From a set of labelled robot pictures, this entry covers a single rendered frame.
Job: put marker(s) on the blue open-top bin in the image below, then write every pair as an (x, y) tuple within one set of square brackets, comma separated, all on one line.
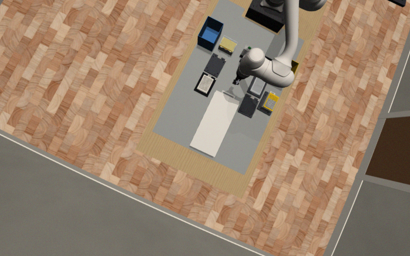
[(207, 37)]

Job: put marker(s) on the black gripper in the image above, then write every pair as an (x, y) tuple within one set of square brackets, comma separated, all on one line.
[(237, 79)]

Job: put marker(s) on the grey bench mat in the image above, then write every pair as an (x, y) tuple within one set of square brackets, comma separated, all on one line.
[(185, 108)]

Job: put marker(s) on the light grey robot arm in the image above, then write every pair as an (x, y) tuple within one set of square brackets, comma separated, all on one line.
[(278, 71)]

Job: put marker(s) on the yellow open-top bin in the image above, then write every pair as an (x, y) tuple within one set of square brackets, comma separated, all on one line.
[(294, 66)]

